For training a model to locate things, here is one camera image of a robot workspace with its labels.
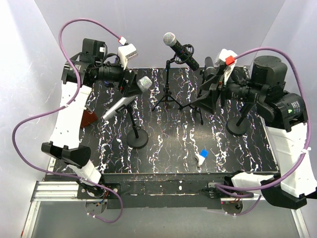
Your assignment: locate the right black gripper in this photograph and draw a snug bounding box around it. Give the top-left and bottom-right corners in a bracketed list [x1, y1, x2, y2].
[190, 67, 265, 115]

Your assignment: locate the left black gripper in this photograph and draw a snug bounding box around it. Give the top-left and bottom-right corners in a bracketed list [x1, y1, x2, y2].
[96, 56, 143, 97]

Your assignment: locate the silver microphone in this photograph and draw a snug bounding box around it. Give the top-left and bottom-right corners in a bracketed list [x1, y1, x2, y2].
[102, 76, 152, 121]

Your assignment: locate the black round-base mic stand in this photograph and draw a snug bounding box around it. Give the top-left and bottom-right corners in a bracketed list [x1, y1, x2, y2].
[126, 104, 149, 149]

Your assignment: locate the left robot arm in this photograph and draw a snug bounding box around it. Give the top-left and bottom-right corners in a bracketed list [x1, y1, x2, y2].
[41, 38, 151, 198]

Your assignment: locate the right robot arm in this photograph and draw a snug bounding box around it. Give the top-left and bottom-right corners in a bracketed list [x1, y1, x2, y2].
[194, 56, 317, 209]

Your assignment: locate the black shotgun microphone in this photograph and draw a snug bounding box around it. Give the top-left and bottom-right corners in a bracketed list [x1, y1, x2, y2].
[205, 57, 216, 75]

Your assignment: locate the small black tripod stand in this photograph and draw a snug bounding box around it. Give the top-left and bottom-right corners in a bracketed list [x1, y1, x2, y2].
[179, 69, 206, 125]

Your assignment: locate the purple microphone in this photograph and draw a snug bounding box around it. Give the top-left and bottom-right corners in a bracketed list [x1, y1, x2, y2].
[106, 55, 118, 63]

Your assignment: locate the right round-base mic stand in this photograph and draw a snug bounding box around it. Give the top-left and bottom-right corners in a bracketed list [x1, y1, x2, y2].
[226, 102, 255, 136]

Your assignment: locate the black glitter microphone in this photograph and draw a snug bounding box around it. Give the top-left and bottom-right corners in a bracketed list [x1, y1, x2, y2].
[163, 32, 199, 71]

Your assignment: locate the brown wooden metronome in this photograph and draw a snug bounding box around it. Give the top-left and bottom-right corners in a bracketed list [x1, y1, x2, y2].
[80, 110, 98, 128]

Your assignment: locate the blue white small card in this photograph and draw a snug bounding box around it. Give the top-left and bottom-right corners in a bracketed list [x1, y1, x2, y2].
[195, 149, 209, 168]

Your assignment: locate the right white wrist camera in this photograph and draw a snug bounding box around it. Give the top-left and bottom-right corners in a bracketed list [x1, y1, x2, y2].
[214, 49, 237, 85]

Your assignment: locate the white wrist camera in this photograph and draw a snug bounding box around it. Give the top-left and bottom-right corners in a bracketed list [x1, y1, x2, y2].
[118, 44, 138, 70]
[214, 49, 237, 85]

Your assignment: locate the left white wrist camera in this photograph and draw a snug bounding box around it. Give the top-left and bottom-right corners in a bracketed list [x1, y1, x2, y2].
[118, 44, 138, 70]

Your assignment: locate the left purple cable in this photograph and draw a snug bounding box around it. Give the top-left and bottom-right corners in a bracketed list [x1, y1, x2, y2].
[11, 18, 127, 181]

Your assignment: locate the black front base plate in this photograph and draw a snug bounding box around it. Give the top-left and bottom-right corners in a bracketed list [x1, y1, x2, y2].
[76, 172, 248, 210]

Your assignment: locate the aluminium frame rail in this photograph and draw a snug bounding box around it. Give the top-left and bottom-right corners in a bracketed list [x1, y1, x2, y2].
[21, 181, 107, 238]

